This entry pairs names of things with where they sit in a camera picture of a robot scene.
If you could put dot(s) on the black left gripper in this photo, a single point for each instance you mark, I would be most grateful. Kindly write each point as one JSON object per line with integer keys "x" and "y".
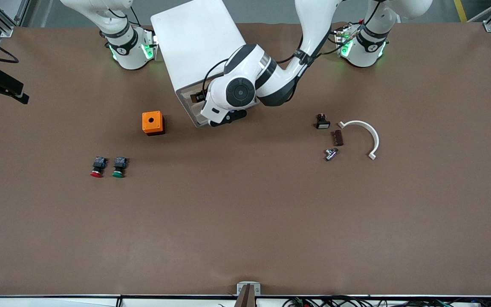
{"x": 200, "y": 97}

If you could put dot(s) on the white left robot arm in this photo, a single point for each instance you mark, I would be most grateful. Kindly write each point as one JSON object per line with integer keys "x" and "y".
{"x": 313, "y": 21}

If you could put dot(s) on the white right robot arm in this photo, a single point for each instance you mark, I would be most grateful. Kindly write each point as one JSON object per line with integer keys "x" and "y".
{"x": 126, "y": 55}

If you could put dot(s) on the green push button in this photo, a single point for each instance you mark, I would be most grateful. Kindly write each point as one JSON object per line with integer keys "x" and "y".
{"x": 120, "y": 162}

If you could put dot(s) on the red push button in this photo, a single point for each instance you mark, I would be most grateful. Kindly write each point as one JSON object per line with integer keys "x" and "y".
{"x": 99, "y": 162}

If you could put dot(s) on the black square white-faced button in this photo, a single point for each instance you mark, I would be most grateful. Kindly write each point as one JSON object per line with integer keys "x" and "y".
{"x": 323, "y": 124}

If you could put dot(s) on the orange box with hole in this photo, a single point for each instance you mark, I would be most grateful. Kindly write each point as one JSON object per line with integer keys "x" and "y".
{"x": 157, "y": 123}

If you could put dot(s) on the chrome metal pipe fitting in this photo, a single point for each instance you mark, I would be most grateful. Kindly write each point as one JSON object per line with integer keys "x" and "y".
{"x": 330, "y": 154}

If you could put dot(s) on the dark brown ribbed cylinder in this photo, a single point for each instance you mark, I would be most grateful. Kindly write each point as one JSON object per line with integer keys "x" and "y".
{"x": 337, "y": 138}

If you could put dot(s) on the white curved plastic bracket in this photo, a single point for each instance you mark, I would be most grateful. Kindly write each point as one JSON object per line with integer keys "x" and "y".
{"x": 376, "y": 140}

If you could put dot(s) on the grey bracket with post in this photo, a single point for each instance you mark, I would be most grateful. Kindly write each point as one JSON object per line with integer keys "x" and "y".
{"x": 248, "y": 298}

